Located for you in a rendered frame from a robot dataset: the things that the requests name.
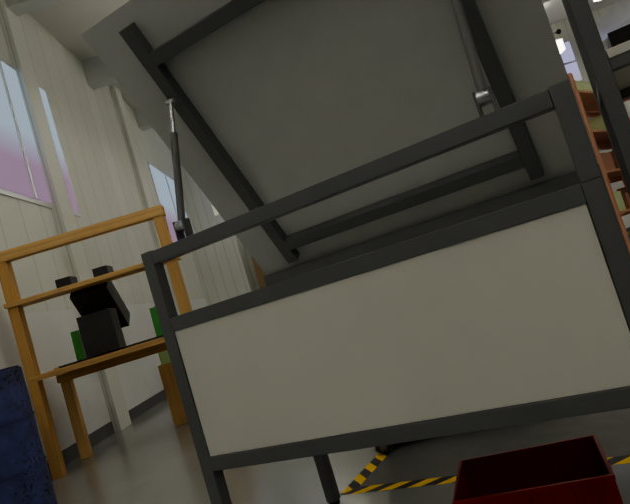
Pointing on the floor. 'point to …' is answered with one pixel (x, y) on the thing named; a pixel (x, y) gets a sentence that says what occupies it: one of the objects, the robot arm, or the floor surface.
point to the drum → (10, 443)
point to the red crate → (540, 476)
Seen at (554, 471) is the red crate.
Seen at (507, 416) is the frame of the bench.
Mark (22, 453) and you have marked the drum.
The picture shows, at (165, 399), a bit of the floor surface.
